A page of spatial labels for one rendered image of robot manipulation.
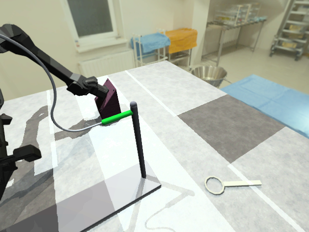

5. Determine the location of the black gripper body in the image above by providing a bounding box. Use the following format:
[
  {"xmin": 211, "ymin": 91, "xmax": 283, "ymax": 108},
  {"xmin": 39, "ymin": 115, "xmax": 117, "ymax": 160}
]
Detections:
[{"xmin": 0, "ymin": 134, "xmax": 42, "ymax": 166}]

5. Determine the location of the pale cream loop with flat handle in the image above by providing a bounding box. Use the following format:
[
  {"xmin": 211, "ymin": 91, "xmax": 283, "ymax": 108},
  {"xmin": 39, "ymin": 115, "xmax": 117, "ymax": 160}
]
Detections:
[{"xmin": 204, "ymin": 176, "xmax": 262, "ymax": 194}]

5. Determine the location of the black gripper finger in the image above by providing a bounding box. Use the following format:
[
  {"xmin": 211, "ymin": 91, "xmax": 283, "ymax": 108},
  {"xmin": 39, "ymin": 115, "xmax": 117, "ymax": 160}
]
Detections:
[{"xmin": 0, "ymin": 164, "xmax": 18, "ymax": 201}]

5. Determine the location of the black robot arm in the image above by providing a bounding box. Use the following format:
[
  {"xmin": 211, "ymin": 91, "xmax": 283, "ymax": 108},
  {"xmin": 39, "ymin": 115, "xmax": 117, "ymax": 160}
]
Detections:
[{"xmin": 0, "ymin": 24, "xmax": 109, "ymax": 136}]

